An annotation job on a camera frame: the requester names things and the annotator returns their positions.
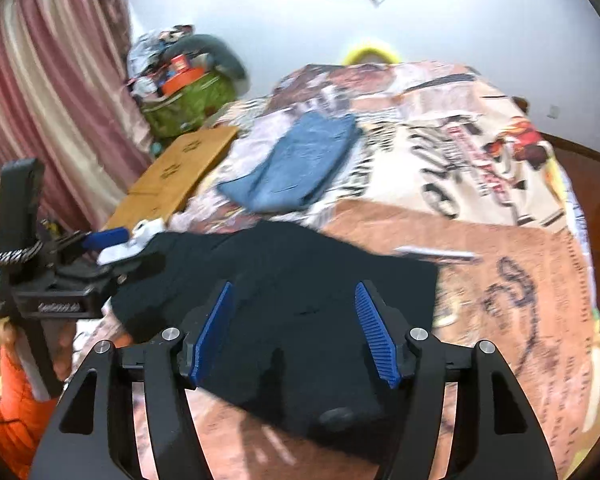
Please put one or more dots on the white wall socket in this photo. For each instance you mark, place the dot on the white wall socket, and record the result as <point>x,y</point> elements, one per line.
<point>554,111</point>

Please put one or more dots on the striped pink curtain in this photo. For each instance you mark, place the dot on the striped pink curtain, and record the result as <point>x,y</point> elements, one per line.
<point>55,85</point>

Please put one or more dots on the red container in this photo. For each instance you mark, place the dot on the red container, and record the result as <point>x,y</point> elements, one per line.
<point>180,64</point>

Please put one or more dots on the person's left hand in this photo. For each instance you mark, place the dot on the person's left hand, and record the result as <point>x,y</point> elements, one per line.
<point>66,355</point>

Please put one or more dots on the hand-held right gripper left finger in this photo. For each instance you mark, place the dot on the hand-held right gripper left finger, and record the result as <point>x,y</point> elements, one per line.
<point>215,330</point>

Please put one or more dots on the blue jeans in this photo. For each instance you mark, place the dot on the blue jeans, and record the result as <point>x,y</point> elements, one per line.
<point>300,160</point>

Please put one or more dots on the orange box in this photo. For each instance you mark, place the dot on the orange box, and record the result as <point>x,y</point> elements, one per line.
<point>180,80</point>

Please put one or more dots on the white cloth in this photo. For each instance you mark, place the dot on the white cloth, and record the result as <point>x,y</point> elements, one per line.
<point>117,254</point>

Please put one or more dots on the printed blanket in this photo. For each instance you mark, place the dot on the printed blanket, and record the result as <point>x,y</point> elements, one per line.
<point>480,310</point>

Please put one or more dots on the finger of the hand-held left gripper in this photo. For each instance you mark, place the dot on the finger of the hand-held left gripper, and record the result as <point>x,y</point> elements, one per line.
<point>130,270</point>
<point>105,237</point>

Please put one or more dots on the green patterned bag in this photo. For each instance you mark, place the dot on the green patterned bag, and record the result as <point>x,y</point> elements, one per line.
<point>190,105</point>

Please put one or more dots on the wooden folding lap desk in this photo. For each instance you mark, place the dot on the wooden folding lap desk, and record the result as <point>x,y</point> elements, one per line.
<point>190,160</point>

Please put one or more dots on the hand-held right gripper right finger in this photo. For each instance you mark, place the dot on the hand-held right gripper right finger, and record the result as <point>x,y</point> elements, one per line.
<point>375,330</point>

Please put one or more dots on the wooden bed post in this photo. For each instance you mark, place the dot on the wooden bed post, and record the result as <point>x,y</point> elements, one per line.
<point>521,104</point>

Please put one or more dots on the pile of clothes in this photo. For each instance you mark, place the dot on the pile of clothes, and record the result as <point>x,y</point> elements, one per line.
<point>147,45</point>

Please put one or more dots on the grey long pillow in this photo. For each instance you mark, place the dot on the grey long pillow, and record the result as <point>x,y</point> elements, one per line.
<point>230,57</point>

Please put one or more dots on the light wooden bedside table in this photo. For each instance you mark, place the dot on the light wooden bedside table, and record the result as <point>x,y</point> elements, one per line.
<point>125,210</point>

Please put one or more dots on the black pants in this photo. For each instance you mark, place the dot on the black pants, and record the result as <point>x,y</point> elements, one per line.
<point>290,285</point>

